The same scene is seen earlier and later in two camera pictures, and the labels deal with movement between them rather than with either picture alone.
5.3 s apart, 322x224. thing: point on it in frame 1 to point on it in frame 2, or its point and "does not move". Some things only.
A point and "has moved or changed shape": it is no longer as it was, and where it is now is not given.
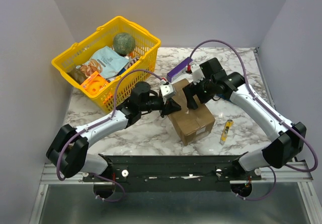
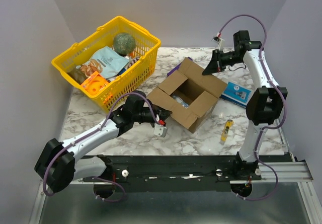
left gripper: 170,106 to 163,114
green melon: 124,44 does not move
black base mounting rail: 174,173 does not move
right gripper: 197,93 to 217,60
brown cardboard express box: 190,124 has moved or changed shape
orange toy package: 94,83 does not move
